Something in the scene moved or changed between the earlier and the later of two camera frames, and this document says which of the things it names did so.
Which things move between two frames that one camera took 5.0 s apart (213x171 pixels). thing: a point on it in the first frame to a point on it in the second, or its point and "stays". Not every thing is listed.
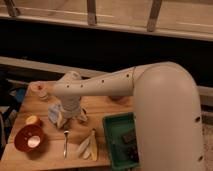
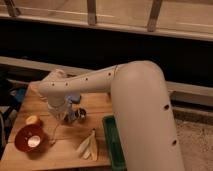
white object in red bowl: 33,141 stays
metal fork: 65,143 to 55,129
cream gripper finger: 82,115 to 71,117
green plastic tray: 122,140 stays
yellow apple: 32,119 stays
